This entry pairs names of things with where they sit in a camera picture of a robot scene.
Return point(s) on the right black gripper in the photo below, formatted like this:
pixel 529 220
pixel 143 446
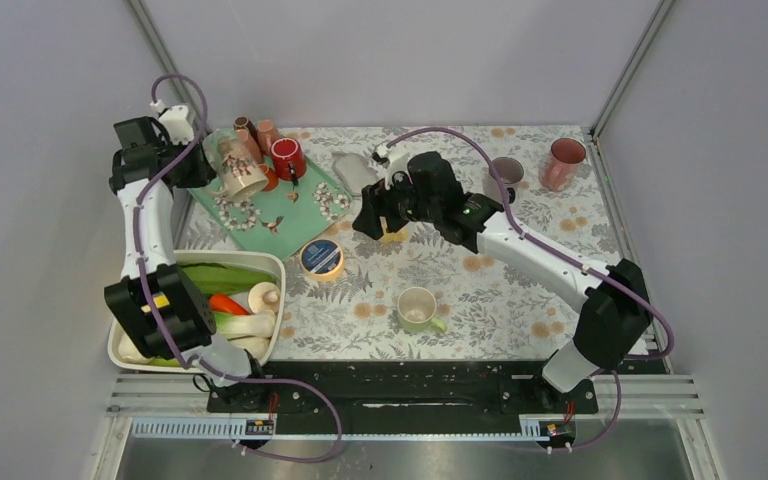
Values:
pixel 373 201

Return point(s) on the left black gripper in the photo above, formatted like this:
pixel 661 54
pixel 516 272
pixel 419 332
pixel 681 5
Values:
pixel 202 175

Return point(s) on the cream floral mug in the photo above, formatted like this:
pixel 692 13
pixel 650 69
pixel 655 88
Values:
pixel 238 175

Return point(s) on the red mug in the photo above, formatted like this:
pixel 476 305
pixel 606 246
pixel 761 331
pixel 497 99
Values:
pixel 288 159

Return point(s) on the light green mug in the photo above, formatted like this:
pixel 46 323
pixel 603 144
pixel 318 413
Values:
pixel 416 309

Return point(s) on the lilac mug black handle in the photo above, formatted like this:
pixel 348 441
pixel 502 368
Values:
pixel 510 172

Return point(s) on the pink face mug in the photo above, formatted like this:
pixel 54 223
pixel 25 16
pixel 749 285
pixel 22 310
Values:
pixel 565 157

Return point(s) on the yellow mug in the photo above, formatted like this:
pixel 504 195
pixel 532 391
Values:
pixel 389 236

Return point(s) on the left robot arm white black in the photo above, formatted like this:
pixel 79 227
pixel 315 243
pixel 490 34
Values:
pixel 158 306

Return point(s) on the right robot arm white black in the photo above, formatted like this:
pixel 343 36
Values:
pixel 609 299

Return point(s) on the grey oval dish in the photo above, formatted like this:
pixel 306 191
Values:
pixel 354 171

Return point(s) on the round blue lid tin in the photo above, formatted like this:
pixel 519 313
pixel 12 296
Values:
pixel 322 260

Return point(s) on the green floral tray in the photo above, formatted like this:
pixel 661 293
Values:
pixel 278 222

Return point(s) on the pink cup on tray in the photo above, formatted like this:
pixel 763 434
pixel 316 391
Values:
pixel 250 142

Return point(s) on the brown cup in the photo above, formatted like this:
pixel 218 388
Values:
pixel 243 123

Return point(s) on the toy green leafy vegetable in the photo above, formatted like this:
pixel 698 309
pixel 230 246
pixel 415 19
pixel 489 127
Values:
pixel 215 278

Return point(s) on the toy mushroom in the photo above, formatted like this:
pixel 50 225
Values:
pixel 264 296

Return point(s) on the white vegetable tub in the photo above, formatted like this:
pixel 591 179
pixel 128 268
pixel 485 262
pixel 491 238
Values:
pixel 262 262

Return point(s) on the toy carrot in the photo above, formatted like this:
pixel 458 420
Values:
pixel 222 303

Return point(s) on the toy leek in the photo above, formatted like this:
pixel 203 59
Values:
pixel 260 325

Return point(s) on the toy white radish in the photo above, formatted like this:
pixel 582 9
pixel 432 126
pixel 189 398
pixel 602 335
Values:
pixel 258 347

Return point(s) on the toy yellow napa cabbage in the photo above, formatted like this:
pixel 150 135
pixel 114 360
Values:
pixel 129 353

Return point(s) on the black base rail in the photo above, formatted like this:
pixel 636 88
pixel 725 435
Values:
pixel 400 398

